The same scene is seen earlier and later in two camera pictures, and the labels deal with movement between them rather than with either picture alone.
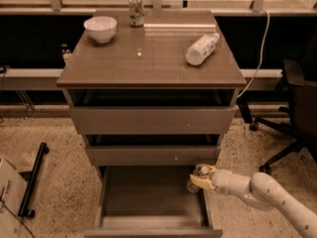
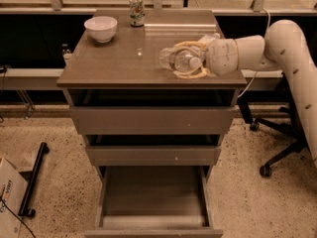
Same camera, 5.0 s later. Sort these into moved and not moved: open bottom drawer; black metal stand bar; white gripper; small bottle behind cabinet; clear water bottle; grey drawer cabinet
Moved: white gripper; clear water bottle
Not moved: open bottom drawer; grey drawer cabinet; black metal stand bar; small bottle behind cabinet
